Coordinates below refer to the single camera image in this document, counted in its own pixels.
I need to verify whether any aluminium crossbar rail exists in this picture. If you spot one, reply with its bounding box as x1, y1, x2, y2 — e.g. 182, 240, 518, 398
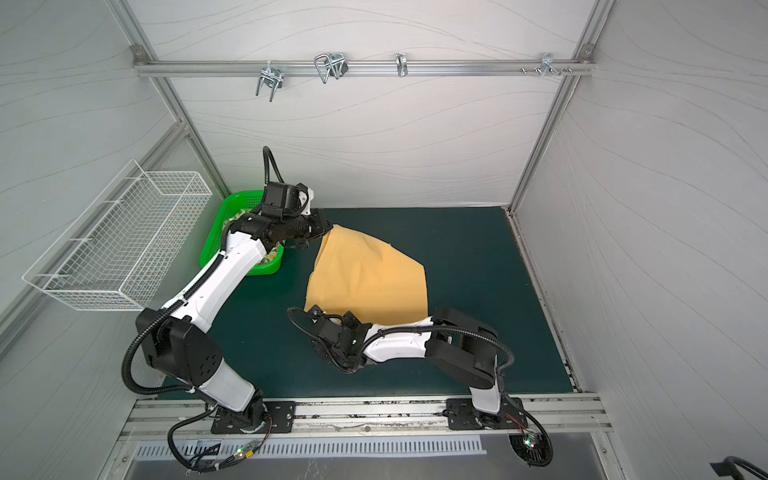
134, 57, 597, 79

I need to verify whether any yellow skirt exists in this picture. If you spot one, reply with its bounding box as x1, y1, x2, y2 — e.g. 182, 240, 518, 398
305, 225, 428, 326

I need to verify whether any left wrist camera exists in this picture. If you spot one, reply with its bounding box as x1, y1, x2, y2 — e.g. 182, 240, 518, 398
299, 187, 314, 216

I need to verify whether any white slotted cable duct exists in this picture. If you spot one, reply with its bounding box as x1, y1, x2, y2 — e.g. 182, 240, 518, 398
133, 435, 487, 461

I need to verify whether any metal u-bolt clamp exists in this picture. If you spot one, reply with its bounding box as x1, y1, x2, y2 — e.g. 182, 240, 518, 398
255, 62, 284, 102

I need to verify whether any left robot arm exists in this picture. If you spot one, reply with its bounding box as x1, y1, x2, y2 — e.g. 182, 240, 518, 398
121, 208, 332, 432

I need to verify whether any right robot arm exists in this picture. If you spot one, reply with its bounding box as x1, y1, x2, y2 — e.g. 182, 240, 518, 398
288, 305, 515, 415

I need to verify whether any floral patterned skirt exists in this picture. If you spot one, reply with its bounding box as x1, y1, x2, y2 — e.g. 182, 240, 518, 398
222, 208, 278, 266

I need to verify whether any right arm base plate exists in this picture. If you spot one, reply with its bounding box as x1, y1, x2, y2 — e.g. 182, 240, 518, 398
442, 398, 528, 431

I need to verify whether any small metal ring hook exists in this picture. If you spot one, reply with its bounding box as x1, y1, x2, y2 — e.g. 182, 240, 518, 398
395, 53, 408, 78

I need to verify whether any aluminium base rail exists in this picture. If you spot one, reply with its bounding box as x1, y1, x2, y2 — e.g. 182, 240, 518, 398
118, 393, 613, 441

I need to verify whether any metal double hook clamp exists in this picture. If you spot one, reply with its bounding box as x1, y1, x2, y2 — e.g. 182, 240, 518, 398
313, 52, 349, 84

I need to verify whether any green plastic basket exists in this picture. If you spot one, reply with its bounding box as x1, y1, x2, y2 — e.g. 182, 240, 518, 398
199, 189, 287, 277

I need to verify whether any black cable bottom corner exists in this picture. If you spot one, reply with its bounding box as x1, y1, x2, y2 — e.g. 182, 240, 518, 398
709, 455, 768, 480

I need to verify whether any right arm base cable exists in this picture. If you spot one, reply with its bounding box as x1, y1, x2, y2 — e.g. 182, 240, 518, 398
500, 395, 554, 469

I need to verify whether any white wire basket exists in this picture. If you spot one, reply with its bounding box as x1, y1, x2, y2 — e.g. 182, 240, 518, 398
22, 160, 212, 312

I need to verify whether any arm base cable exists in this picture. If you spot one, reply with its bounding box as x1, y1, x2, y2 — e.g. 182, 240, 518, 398
165, 407, 274, 474
500, 395, 554, 469

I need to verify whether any left arm base cable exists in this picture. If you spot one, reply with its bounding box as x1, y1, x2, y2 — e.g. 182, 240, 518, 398
165, 407, 274, 474

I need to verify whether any dark green table mat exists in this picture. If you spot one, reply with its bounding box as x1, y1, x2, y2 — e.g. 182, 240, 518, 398
210, 207, 573, 398

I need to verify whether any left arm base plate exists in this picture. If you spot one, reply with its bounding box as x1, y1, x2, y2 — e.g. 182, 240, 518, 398
211, 399, 297, 435

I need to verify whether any metal bracket with bolts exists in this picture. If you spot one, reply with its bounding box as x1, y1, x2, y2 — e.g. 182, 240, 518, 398
520, 53, 573, 77

